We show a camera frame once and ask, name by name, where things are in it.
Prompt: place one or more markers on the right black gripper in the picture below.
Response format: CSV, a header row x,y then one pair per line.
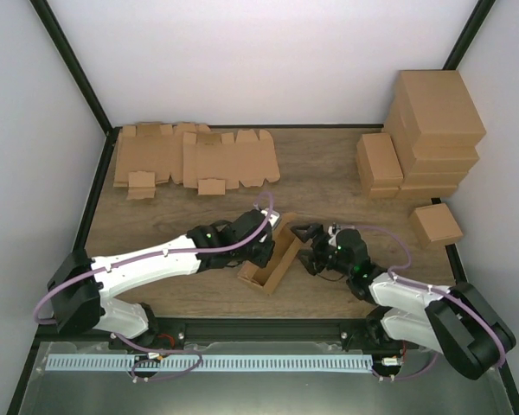
x,y
315,266

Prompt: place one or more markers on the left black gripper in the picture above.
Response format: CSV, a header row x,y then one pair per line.
x,y
261,260

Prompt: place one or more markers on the cardboard box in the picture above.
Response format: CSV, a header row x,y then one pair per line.
x,y
286,248

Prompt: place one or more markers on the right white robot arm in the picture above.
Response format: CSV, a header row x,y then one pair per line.
x,y
454,321

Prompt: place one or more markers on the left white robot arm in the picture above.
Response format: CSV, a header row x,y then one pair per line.
x,y
84,292

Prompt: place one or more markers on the small folded box left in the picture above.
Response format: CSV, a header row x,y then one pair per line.
x,y
378,161

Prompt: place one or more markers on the lone small folded box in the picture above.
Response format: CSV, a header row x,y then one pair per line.
x,y
435,226

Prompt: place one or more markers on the large top folded box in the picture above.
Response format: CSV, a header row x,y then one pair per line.
x,y
437,109

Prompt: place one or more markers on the flat cardboard blank middle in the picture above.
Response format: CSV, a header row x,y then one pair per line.
x,y
214,163

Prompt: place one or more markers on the flat cardboard blank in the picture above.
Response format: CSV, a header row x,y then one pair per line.
x,y
150,154
214,163

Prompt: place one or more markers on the flat cardboard blank left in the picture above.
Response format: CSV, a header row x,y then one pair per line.
x,y
150,154

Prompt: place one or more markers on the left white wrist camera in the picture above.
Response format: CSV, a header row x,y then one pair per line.
x,y
273,218

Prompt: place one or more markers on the black aluminium frame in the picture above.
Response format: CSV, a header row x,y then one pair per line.
x,y
232,329

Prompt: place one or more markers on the light blue slotted rail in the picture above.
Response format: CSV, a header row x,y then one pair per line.
x,y
214,363

